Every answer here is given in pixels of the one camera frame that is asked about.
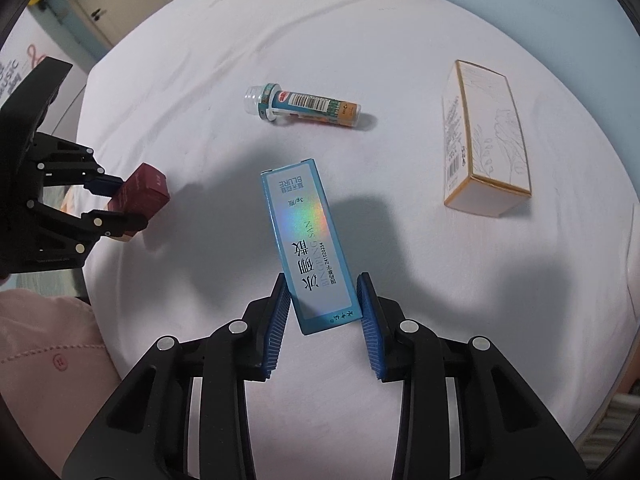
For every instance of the dark red box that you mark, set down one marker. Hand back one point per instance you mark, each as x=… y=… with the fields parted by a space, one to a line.
x=145 y=187

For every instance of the light blue box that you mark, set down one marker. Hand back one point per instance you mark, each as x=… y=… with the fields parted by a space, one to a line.
x=305 y=240

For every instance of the clear tube bottle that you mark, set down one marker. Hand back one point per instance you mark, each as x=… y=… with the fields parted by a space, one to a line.
x=310 y=105

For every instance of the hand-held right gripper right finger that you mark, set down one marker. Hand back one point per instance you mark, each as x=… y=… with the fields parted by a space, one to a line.
x=372 y=330

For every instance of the white wall poster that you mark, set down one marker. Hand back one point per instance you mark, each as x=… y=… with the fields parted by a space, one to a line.
x=55 y=35

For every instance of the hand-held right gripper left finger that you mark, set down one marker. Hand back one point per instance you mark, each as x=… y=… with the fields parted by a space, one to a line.
x=275 y=330

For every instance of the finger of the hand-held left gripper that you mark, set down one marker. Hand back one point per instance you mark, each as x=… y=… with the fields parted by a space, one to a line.
x=75 y=167
x=105 y=225

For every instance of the white box with gold edges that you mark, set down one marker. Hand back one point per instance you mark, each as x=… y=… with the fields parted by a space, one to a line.
x=490 y=125

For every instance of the person's pink clothing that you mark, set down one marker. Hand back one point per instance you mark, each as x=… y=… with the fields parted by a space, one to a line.
x=45 y=375

